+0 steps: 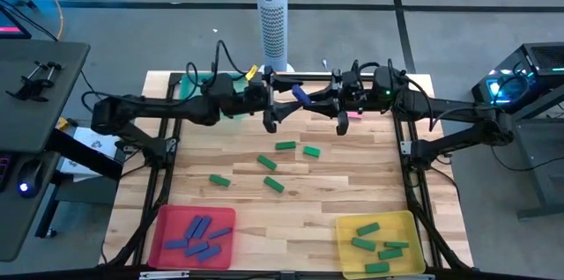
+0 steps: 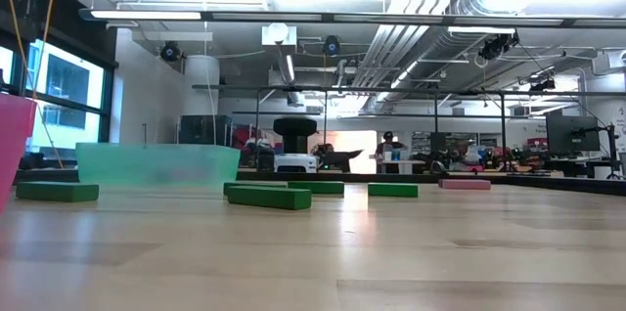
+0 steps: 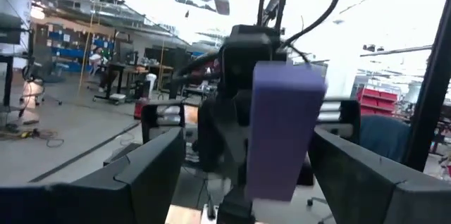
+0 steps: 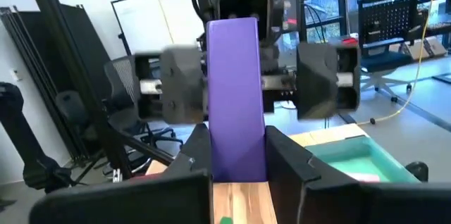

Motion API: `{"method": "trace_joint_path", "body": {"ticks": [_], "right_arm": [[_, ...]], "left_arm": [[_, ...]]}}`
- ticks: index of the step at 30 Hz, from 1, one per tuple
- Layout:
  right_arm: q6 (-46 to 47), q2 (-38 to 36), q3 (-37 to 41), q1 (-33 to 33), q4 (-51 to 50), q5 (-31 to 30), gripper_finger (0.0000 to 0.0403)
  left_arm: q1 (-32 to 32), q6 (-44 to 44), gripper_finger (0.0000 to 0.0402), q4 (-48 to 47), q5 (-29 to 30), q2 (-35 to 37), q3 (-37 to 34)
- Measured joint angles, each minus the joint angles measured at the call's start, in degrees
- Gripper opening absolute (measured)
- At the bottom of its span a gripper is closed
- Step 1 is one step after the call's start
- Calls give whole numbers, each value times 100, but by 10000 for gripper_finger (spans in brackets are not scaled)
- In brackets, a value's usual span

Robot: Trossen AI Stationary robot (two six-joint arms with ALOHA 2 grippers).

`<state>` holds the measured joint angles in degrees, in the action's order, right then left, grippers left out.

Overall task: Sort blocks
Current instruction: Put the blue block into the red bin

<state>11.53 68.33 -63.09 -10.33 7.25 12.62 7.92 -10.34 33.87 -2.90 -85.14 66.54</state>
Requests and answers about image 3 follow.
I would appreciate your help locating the red storage bins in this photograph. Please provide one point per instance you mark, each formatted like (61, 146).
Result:
(377, 101)

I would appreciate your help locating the white paper roll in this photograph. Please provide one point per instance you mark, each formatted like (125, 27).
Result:
(151, 80)

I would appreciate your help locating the black workbench with legs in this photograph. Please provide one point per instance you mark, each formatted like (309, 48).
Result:
(158, 68)

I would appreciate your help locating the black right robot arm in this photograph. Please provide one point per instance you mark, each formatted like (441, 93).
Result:
(234, 210)

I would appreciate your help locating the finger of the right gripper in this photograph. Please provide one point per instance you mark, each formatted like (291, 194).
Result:
(306, 174)
(225, 136)

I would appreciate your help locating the shelf with blue bins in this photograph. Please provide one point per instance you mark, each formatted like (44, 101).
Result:
(70, 53)

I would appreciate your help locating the blue wooden block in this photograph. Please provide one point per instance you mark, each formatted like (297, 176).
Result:
(282, 129)

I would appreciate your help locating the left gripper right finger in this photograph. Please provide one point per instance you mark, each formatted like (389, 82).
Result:
(352, 188)

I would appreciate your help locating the person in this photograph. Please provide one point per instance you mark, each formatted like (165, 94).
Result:
(95, 58)

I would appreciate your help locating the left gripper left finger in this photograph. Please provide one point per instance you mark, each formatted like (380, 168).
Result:
(141, 188)

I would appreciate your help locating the blue fabric chair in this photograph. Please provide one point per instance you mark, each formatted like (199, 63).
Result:
(384, 139)

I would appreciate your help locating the black office chair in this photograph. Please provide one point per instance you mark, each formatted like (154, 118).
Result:
(35, 83)

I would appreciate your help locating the red canister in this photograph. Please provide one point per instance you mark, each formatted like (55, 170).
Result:
(141, 107)

